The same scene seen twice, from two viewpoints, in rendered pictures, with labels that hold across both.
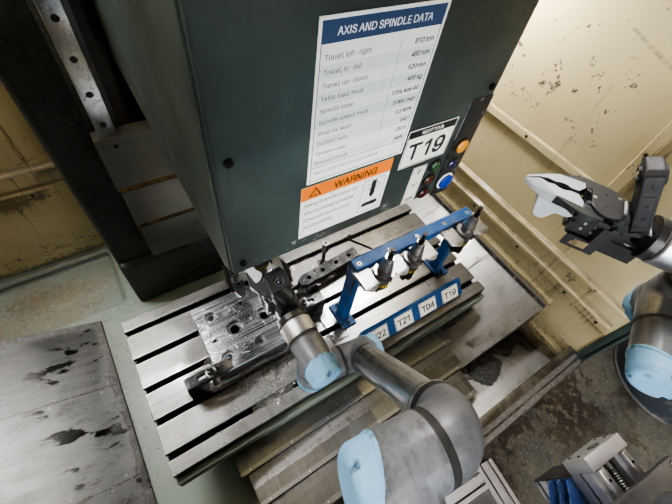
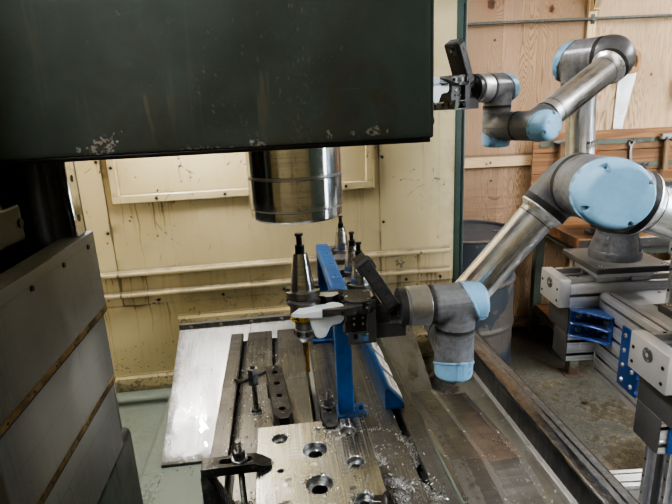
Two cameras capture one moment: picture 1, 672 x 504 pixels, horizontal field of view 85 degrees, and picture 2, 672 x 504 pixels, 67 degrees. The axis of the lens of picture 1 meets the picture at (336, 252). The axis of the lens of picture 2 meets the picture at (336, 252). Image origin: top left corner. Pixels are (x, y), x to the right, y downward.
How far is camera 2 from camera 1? 0.96 m
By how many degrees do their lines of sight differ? 57
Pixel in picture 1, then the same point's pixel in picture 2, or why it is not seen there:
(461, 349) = (415, 385)
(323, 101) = not seen: outside the picture
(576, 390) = not seen: hidden behind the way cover
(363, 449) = (591, 167)
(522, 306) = not seen: hidden behind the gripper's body
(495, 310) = (390, 340)
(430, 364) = (424, 407)
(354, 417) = (471, 478)
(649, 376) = (549, 121)
